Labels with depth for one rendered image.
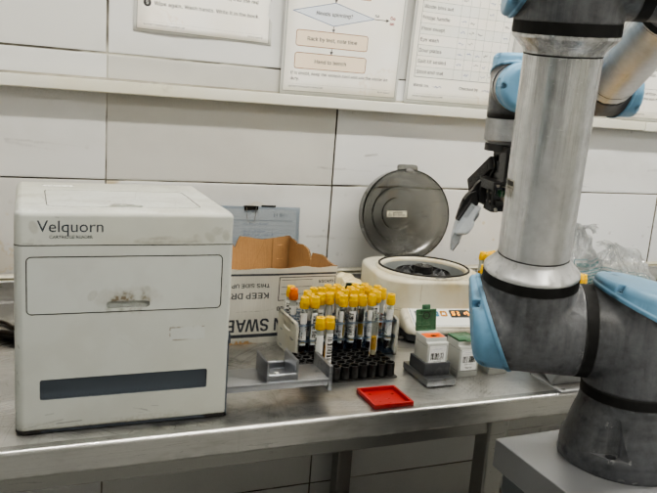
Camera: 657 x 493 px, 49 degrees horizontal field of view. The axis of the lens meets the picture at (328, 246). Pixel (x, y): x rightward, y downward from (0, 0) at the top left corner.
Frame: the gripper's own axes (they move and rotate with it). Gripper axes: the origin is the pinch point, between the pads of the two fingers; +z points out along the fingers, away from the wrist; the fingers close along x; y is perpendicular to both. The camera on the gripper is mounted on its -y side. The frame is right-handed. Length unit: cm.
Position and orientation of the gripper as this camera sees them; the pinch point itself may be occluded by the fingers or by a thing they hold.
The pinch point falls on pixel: (489, 251)
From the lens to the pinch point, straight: 137.0
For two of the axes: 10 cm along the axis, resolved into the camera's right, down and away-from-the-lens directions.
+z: -0.6, 9.7, 2.2
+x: 9.9, 0.2, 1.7
